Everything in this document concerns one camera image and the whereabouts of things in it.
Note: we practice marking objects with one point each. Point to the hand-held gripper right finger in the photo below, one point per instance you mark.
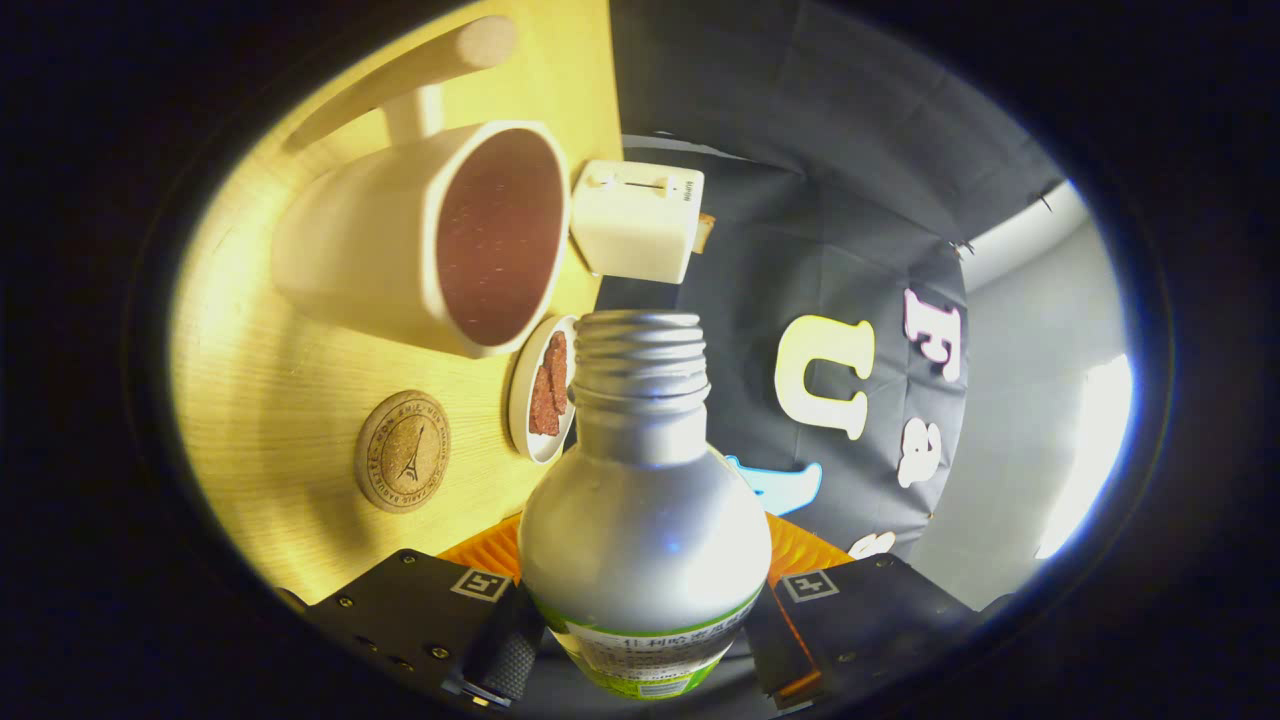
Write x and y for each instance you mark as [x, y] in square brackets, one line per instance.
[870, 620]

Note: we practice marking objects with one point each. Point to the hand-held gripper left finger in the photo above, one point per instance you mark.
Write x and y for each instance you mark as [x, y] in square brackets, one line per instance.
[410, 620]

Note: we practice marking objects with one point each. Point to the black backdrop cloth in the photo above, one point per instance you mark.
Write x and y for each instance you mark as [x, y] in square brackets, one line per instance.
[850, 150]

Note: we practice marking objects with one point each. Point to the white toaster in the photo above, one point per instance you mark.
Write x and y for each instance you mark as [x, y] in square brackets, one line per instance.
[635, 230]

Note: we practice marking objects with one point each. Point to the light wooden table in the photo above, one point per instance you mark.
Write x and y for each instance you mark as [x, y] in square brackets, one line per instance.
[270, 400]

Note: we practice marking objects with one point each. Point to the small white plate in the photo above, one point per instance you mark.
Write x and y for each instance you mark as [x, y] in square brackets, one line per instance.
[520, 400]

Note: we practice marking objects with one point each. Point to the silver metal bottle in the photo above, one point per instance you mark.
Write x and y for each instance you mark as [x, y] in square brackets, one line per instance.
[645, 540]

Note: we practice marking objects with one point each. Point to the reddish brown meat slice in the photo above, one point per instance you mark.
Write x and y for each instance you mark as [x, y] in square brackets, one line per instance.
[558, 365]
[543, 405]

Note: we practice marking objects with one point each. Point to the toasted bread slice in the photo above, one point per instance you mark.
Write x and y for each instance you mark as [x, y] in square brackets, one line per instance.
[705, 232]

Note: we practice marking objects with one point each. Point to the round cork coaster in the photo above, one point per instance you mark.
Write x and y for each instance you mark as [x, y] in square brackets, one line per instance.
[403, 452]

